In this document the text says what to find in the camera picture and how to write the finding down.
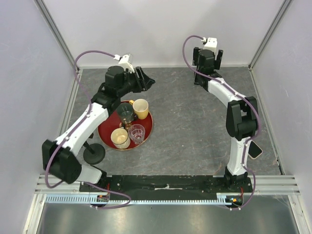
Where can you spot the yellow mug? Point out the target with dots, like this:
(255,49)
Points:
(140,107)

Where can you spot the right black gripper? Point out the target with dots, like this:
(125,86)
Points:
(216,64)

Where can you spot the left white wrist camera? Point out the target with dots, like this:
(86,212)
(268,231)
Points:
(125,62)

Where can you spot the light blue cable duct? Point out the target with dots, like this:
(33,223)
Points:
(100,200)

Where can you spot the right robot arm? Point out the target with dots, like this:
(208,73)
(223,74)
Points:
(241,116)

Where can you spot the clear drinking glass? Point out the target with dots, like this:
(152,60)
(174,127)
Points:
(137,133)

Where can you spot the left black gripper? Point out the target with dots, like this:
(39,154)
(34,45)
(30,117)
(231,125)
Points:
(144,83)

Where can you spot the cream cup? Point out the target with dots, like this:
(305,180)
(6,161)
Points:
(120,138)

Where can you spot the dark green glass cup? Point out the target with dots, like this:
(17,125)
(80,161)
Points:
(126,113)

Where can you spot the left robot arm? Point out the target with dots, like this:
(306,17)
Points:
(60,155)

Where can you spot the red round tray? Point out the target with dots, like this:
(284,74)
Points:
(106,128)

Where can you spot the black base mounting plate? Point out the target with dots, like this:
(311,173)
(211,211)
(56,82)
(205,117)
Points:
(173,187)

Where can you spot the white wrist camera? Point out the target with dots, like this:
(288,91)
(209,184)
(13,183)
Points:
(125,62)
(210,44)

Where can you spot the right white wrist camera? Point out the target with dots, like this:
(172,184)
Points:
(210,44)

